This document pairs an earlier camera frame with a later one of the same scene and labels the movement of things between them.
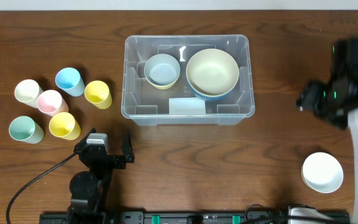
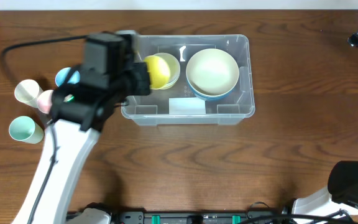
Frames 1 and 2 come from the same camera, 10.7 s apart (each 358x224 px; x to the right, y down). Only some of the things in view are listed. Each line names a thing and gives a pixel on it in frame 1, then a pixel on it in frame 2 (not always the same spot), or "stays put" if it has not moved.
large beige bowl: x=212 y=72 stays put
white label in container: x=186 y=106 stays put
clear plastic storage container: x=188 y=79 stays put
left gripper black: x=103 y=158 → x=142 y=78
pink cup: x=50 y=102 stays put
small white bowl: x=322 y=172 → x=174 y=70
